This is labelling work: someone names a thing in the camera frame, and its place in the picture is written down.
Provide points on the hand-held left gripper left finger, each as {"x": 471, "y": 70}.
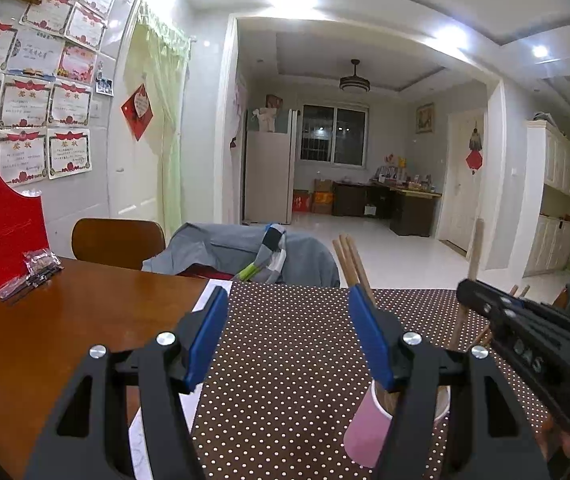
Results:
{"x": 207, "y": 340}

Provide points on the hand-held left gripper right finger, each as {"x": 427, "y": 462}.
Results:
{"x": 372, "y": 340}

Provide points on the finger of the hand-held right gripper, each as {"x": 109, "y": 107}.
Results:
{"x": 480, "y": 300}
{"x": 555, "y": 317}

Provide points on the bunch of wooden chopsticks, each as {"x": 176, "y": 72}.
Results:
{"x": 350, "y": 270}

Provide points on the pink cup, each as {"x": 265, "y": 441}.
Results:
{"x": 365, "y": 430}

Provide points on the brown polka dot table mat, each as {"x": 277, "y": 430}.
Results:
{"x": 290, "y": 360}

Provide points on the grey jacket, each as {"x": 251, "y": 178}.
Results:
{"x": 215, "y": 250}

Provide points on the white door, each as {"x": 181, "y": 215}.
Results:
{"x": 457, "y": 200}

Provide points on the dark wooden desk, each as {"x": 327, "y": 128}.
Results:
{"x": 410, "y": 215}

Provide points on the brown wooden chair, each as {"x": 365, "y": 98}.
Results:
{"x": 115, "y": 242}

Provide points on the red hanging knot decoration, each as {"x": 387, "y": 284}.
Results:
{"x": 474, "y": 160}

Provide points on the group of small bottles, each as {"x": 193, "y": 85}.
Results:
{"x": 405, "y": 177}

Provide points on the stacked brown cardboard boxes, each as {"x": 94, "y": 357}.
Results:
{"x": 322, "y": 197}

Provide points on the red cardboard box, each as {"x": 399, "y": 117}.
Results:
{"x": 301, "y": 201}

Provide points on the silver refrigerator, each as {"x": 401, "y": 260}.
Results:
{"x": 267, "y": 175}

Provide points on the clear plastic bag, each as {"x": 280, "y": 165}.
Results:
{"x": 35, "y": 270}

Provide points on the small framed picture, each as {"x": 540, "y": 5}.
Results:
{"x": 424, "y": 118}

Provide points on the window with bars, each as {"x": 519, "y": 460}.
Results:
{"x": 315, "y": 135}

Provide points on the red tote bag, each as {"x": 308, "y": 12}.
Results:
{"x": 5, "y": 250}

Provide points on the light green curtain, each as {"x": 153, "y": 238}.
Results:
{"x": 165, "y": 110}

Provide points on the ceiling fan lamp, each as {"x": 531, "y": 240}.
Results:
{"x": 354, "y": 84}

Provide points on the white wall cabinets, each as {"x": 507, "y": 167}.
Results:
{"x": 555, "y": 160}

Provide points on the red diamond wall decoration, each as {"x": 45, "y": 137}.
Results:
{"x": 139, "y": 110}

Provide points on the small brown picture frame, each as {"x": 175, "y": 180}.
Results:
{"x": 273, "y": 102}

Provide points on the small wall photo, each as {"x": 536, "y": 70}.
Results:
{"x": 104, "y": 87}

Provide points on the group of wall certificates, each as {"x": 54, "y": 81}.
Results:
{"x": 25, "y": 105}

